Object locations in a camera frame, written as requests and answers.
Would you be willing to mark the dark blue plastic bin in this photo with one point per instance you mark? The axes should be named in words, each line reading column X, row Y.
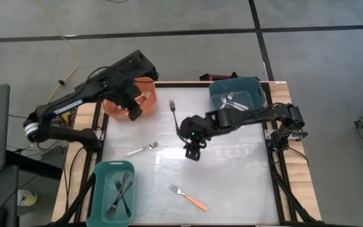
column 247, row 86

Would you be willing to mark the red and black tool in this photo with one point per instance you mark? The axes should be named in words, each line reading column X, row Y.
column 217, row 77

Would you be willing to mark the white yellow blue can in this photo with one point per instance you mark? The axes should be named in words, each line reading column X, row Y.
column 27, row 198

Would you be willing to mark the teal plastic bin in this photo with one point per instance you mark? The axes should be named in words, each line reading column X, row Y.
column 102, row 189

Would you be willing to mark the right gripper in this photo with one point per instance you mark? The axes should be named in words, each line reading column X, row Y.
column 191, row 126

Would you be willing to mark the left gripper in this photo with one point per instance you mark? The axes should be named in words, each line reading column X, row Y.
column 118, row 86

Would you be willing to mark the yellow power plug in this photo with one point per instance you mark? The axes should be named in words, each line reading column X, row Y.
column 65, row 116

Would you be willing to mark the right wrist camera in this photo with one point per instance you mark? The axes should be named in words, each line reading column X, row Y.
column 196, row 152

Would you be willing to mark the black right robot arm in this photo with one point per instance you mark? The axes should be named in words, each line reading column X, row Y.
column 247, row 115

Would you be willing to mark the orange plastic bin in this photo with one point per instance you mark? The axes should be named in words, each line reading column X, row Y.
column 150, row 108

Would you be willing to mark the black aluminium table frame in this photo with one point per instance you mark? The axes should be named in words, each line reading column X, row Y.
column 184, row 84

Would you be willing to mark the black desk board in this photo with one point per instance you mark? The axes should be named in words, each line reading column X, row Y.
column 33, row 165

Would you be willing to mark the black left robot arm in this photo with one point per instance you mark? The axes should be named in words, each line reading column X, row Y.
column 68, row 105

